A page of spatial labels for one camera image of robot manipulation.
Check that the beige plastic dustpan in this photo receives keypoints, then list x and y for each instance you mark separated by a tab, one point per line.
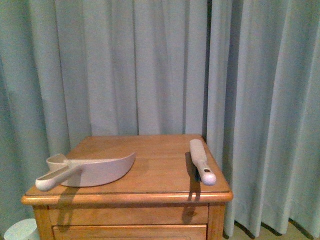
81	173

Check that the light blue curtain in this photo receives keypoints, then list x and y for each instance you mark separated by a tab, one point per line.
245	74

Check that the beige hand brush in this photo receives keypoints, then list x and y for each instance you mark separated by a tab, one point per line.
200	160

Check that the upper wooden drawer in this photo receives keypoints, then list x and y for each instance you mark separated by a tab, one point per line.
131	232

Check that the wooden nightstand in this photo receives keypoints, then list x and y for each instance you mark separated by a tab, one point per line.
160	189

